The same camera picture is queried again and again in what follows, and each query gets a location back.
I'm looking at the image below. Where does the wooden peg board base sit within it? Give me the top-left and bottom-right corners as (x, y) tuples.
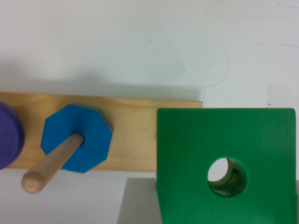
(0, 92), (203, 173)

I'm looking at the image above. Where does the blue octagon block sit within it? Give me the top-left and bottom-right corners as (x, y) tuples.
(41, 104), (113, 174)

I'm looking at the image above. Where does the purple round block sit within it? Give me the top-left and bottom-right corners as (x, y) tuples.
(0, 101), (25, 169)

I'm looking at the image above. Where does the middle wooden peg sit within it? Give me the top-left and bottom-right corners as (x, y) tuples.
(21, 133), (84, 194)

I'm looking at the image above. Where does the dark green square block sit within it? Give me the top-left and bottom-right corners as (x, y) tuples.
(157, 108), (297, 224)

